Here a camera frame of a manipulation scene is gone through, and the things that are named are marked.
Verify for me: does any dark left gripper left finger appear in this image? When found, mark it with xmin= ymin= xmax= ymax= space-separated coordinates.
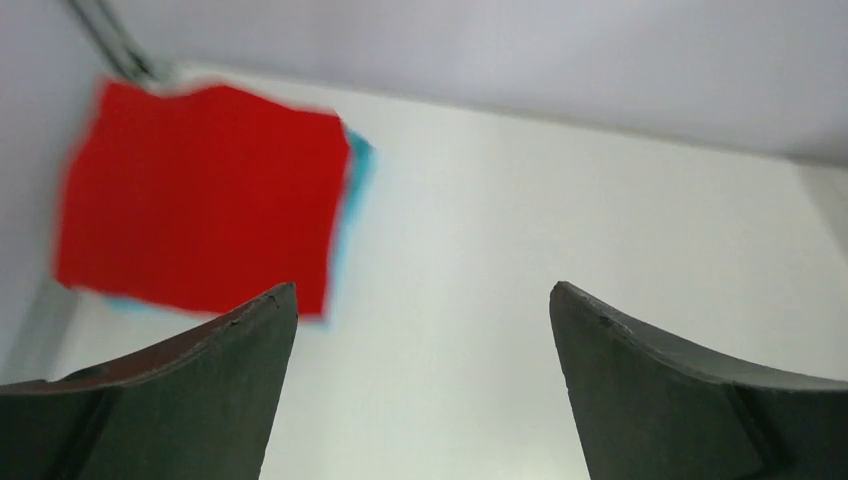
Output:
xmin=1 ymin=284 xmax=298 ymax=479

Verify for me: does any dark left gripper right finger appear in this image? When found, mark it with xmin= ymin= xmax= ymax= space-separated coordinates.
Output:
xmin=549 ymin=282 xmax=847 ymax=479

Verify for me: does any red t-shirt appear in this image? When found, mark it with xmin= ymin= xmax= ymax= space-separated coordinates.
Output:
xmin=54 ymin=80 xmax=350 ymax=315

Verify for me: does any folded light blue t-shirt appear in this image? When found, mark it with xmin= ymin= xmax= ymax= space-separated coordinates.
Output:
xmin=97 ymin=129 xmax=372 ymax=316

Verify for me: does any left aluminium corner post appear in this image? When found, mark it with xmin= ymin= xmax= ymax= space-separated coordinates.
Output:
xmin=62 ymin=0 xmax=171 ymax=87

